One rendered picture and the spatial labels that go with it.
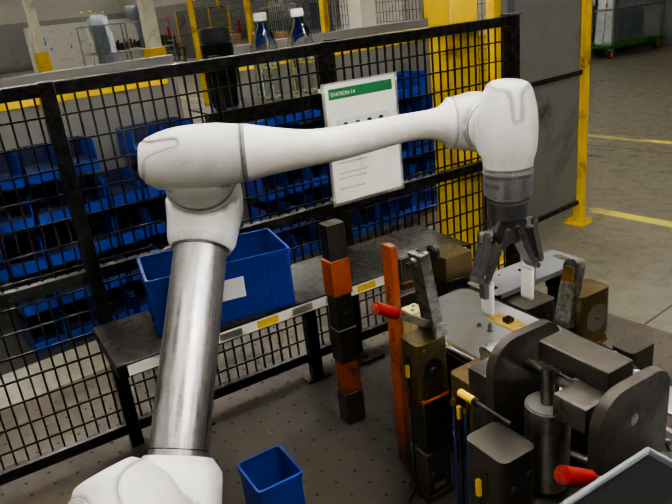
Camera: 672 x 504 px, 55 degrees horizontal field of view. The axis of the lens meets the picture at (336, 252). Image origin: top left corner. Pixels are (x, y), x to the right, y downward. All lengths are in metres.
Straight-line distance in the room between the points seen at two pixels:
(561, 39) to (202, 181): 3.56
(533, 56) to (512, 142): 3.07
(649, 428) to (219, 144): 0.75
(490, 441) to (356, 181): 0.95
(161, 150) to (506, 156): 0.59
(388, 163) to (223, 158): 0.73
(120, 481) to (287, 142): 0.58
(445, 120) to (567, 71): 3.27
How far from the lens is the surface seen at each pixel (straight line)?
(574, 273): 1.35
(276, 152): 1.11
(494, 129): 1.17
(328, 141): 1.13
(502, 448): 0.89
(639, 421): 0.87
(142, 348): 1.37
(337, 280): 1.41
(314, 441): 1.56
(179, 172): 1.11
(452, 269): 1.53
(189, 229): 1.21
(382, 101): 1.71
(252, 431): 1.62
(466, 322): 1.35
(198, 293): 1.18
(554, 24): 4.39
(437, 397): 1.25
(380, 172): 1.73
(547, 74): 4.36
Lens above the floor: 1.63
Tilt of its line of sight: 21 degrees down
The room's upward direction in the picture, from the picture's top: 6 degrees counter-clockwise
